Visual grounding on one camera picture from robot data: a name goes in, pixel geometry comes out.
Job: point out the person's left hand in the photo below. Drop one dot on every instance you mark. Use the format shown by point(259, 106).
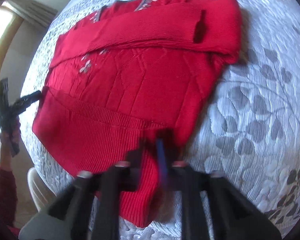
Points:
point(6, 149)

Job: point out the beige window curtain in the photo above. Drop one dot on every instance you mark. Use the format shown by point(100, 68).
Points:
point(37, 14)

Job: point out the red knitted sweater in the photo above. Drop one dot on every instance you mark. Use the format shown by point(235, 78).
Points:
point(128, 73)

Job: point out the floral quilted bedspread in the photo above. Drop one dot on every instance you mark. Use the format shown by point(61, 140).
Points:
point(251, 128)

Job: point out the red-sleeved left forearm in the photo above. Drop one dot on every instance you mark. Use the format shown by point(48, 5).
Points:
point(8, 200)

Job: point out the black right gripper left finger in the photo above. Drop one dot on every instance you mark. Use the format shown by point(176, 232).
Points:
point(89, 207)

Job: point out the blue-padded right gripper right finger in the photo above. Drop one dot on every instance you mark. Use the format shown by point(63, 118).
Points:
point(211, 207)

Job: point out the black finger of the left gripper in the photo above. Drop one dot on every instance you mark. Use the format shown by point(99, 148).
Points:
point(25, 101)

